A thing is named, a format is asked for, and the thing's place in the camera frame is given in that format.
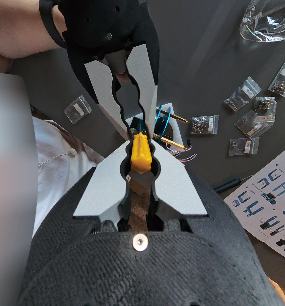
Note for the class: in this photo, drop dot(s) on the crumpled clear plastic wrap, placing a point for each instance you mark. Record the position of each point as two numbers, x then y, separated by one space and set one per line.
264 26

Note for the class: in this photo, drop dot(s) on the dark grey desk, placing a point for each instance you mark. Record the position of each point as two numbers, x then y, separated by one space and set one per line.
192 59

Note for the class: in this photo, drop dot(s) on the person's left forearm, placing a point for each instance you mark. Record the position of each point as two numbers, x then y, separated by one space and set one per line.
20 31

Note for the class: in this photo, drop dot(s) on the clear bag of hex nuts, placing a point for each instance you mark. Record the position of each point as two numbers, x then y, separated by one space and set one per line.
282 80

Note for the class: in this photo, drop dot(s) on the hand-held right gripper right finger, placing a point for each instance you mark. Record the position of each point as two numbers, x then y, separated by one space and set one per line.
178 191

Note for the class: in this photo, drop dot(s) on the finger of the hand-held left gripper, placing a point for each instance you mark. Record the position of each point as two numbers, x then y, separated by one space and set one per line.
144 79
101 83

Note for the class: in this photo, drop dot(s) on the black precision screwdriver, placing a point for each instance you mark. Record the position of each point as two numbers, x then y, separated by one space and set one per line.
226 185

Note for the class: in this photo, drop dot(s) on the printed instruction sheet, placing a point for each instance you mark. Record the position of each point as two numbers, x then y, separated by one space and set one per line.
276 167

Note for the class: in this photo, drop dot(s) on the blue round servo base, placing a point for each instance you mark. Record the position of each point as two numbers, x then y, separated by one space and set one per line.
162 122

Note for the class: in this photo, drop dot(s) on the white foam block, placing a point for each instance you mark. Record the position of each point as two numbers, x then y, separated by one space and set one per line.
175 129

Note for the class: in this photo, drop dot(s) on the clear bag of short screws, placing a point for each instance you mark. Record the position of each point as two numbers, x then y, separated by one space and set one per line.
204 124

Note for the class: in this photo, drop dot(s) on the empty clear zip bag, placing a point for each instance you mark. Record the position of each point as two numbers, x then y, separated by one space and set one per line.
78 108

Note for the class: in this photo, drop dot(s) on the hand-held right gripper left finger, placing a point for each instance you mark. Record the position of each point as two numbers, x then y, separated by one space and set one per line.
101 191

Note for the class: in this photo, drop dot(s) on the person's left hand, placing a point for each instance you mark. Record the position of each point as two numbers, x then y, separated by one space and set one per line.
122 77

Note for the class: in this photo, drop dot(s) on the clear bag of long screws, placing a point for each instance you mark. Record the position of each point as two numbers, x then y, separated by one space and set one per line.
242 94

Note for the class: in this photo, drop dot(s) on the clear bag of few screws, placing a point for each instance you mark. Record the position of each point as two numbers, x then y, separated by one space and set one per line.
251 126

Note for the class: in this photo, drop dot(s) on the clear bag of tiny nuts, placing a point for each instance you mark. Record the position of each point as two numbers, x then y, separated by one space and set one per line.
244 146

